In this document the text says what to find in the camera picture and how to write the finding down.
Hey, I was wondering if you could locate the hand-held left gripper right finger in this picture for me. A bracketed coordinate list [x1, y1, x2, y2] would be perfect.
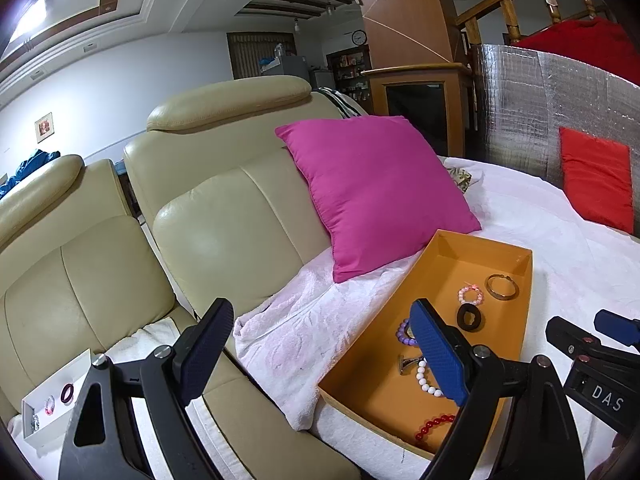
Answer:
[409, 298, 586, 480]

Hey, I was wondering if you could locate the grey refrigerator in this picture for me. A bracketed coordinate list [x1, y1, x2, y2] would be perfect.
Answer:
[277, 55, 333, 91]

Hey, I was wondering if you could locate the beige leather sofa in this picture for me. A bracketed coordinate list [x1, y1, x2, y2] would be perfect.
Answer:
[0, 75, 366, 480]

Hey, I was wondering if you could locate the white box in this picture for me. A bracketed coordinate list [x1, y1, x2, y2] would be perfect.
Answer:
[21, 350, 93, 453]

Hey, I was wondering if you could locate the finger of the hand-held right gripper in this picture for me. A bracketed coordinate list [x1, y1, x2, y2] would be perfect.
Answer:
[594, 310, 640, 350]
[546, 316, 640, 367]

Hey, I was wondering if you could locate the purple bead bracelet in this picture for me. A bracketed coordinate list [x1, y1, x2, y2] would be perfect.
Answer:
[396, 319, 420, 347]

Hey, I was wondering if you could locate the brown curtain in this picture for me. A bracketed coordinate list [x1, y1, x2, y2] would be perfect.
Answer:
[226, 31, 297, 80]

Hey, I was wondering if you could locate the wooden cabinet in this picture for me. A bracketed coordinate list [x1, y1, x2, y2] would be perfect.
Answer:
[347, 0, 473, 158]

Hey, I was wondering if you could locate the pink clear bead bracelet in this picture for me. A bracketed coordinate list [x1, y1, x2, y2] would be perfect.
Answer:
[457, 284, 485, 307]

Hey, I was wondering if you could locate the pink pillow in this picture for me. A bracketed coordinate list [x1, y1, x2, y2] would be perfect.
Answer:
[275, 115, 482, 284]

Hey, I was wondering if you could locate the orange box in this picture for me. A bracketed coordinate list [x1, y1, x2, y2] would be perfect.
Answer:
[317, 229, 533, 461]

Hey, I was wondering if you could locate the red blanket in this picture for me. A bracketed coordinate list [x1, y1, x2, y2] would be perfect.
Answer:
[515, 16, 640, 86]

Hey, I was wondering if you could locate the black ring bracelet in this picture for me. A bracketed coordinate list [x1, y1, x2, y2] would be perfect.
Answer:
[456, 304, 485, 333]

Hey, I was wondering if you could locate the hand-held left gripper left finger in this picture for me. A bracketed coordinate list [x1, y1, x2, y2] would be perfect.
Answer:
[58, 298, 235, 480]

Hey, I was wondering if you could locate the silver clip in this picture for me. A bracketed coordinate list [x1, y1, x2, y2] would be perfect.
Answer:
[398, 354, 427, 376]

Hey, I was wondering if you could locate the red pillow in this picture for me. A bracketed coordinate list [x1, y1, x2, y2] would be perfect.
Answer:
[559, 126, 635, 235]

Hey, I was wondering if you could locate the white bead bracelet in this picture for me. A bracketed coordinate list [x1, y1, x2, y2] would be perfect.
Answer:
[416, 360, 447, 398]

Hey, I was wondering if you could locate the blue cloth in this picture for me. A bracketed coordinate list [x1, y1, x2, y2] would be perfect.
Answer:
[0, 149, 61, 198]

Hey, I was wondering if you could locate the pale pink blanket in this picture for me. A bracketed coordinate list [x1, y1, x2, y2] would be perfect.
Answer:
[234, 156, 640, 480]

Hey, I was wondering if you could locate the striped cloth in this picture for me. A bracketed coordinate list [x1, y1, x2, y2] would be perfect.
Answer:
[317, 87, 368, 120]

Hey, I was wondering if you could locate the silver foil board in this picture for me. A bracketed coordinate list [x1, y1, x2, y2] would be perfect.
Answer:
[472, 44, 640, 211]

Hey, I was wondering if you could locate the silver bangle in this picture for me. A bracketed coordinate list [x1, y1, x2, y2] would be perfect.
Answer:
[486, 273, 519, 302]

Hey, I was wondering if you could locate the dark display shelf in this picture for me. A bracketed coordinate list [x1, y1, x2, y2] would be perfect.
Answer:
[326, 46, 373, 111]

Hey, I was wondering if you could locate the patterned cloth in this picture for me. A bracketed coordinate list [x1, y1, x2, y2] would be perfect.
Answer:
[447, 169, 473, 195]

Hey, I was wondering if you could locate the red bead bracelet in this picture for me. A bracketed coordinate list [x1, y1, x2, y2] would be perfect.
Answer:
[415, 412, 458, 447]

